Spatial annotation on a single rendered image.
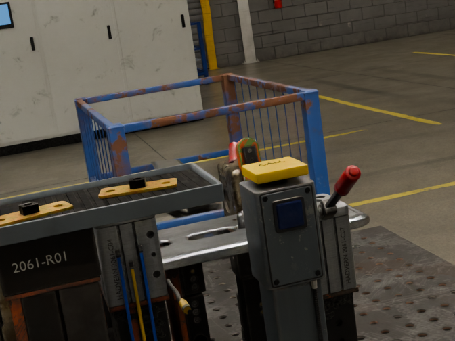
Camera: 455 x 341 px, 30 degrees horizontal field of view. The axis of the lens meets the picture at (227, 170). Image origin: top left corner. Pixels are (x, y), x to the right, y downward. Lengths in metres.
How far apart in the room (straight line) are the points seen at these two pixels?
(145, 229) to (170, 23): 8.22
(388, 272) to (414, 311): 0.24
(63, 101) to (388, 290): 7.50
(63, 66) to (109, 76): 0.48
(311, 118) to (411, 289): 1.49
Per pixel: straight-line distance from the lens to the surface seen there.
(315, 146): 3.22
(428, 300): 1.76
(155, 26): 9.20
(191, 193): 0.85
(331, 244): 1.13
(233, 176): 1.43
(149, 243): 1.06
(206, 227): 1.33
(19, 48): 9.06
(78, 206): 0.90
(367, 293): 1.83
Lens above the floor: 1.36
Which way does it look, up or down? 12 degrees down
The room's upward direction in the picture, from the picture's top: 8 degrees counter-clockwise
